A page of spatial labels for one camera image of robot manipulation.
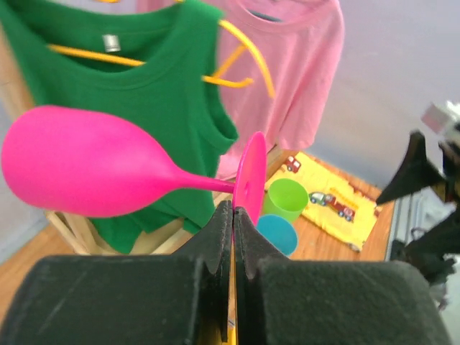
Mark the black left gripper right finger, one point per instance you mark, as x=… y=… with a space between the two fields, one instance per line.
x=284 y=301

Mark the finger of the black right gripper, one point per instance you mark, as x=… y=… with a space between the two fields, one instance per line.
x=415 y=173

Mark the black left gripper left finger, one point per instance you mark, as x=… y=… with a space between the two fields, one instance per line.
x=179 y=298

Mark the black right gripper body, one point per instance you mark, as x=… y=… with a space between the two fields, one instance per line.
x=448 y=190

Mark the blue plastic wine glass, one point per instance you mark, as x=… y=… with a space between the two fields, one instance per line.
x=279 y=232

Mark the green plastic wine glass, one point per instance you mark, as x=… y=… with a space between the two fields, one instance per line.
x=285 y=198

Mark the pink plastic wine glass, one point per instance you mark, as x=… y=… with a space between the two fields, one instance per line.
x=99 y=165

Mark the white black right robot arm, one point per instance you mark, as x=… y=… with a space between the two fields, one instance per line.
x=431 y=251

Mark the wooden clothes rack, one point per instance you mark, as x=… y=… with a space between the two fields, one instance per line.
x=77 y=230

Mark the yellow cartoon vehicle cloth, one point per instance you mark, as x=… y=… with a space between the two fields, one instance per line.
x=336 y=206

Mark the pink t-shirt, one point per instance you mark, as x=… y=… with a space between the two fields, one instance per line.
x=301 y=43

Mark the green tank top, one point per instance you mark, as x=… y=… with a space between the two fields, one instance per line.
x=146 y=68

